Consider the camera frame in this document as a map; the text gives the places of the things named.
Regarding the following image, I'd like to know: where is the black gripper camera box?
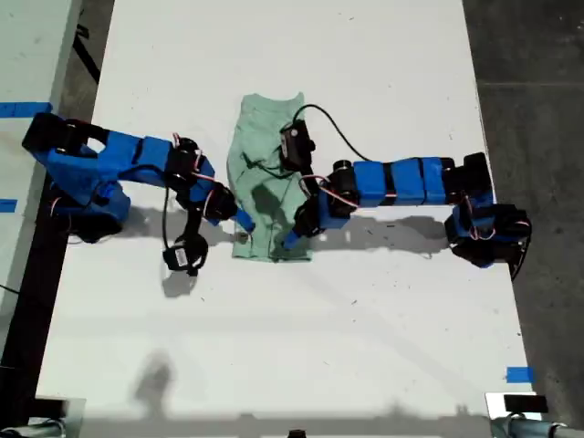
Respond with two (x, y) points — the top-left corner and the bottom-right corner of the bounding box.
(278, 119), (316, 171)
(162, 235), (210, 277)

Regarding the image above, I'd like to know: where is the grey clamp pipe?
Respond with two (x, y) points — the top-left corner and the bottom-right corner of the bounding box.
(0, 418), (68, 438)
(490, 413), (584, 438)

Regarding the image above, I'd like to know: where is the pale side table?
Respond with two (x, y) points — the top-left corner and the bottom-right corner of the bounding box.
(0, 0), (84, 341)

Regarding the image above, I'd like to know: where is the pale green T-shirt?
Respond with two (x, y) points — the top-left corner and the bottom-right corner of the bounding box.
(226, 91), (314, 264)

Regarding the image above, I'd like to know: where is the black camera stalk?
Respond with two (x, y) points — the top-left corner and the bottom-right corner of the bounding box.
(298, 159), (320, 195)
(181, 207), (202, 243)

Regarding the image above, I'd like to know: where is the long blue tape strip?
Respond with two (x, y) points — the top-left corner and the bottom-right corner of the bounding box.
(0, 101), (54, 118)

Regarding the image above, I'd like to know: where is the small black box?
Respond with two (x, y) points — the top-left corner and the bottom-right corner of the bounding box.
(34, 397), (68, 419)
(504, 394), (548, 412)

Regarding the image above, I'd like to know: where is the black arm base cable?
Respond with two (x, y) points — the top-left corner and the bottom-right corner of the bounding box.
(509, 223), (534, 280)

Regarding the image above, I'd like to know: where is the black diagonal bar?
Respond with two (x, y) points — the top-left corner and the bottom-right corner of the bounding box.
(72, 25), (102, 86)

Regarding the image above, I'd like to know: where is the shiny metal plate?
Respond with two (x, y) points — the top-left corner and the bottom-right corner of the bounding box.
(485, 391), (548, 422)
(34, 396), (88, 438)

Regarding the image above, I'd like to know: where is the black camera cable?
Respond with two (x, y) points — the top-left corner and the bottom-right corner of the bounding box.
(93, 163), (177, 252)
(291, 104), (373, 163)

